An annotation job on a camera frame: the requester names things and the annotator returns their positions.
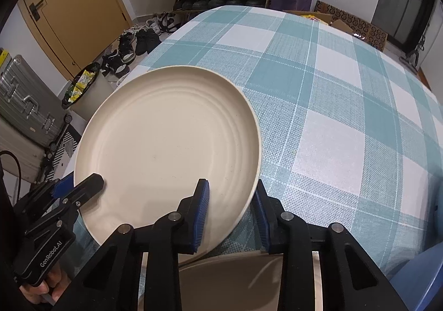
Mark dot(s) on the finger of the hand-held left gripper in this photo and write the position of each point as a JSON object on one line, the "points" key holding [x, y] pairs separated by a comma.
{"points": [[64, 187], [91, 184]]}

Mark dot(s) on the dark blue bowl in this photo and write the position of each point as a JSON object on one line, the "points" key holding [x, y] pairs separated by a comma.
{"points": [[425, 276]]}

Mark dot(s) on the patterned cardboard box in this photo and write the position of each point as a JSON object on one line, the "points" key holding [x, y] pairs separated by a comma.
{"points": [[363, 29]]}

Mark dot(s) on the silver suitcase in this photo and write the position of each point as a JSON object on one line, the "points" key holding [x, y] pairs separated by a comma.
{"points": [[24, 100]]}

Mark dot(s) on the person's left hand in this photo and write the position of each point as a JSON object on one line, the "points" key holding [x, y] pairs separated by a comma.
{"points": [[55, 281]]}

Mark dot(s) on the pile of shoes on floor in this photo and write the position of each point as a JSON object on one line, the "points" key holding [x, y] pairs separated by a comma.
{"points": [[138, 44]]}

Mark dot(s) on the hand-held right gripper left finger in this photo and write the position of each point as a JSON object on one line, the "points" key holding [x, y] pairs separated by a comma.
{"points": [[200, 217]]}

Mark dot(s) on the grey ribbed suitcase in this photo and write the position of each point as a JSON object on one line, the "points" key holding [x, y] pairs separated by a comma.
{"points": [[17, 148]]}

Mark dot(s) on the grey floor mop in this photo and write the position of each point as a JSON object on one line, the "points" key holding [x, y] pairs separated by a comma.
{"points": [[413, 53]]}

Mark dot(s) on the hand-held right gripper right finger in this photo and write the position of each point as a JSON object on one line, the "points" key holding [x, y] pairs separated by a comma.
{"points": [[259, 224]]}

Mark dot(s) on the black white patterned rug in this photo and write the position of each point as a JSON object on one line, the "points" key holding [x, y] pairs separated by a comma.
{"points": [[67, 146]]}

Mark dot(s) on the wooden door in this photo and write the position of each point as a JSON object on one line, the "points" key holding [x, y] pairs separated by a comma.
{"points": [[76, 3]]}

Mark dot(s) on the cream ribbed plate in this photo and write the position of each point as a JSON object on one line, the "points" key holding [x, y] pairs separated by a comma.
{"points": [[166, 145], [228, 280]]}

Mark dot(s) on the trash bin with yellow wrappers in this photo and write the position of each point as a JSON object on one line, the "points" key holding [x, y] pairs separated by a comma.
{"points": [[86, 89]]}

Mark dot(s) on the yellow snack packets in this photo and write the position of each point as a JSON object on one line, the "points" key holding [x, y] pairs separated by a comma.
{"points": [[311, 17]]}

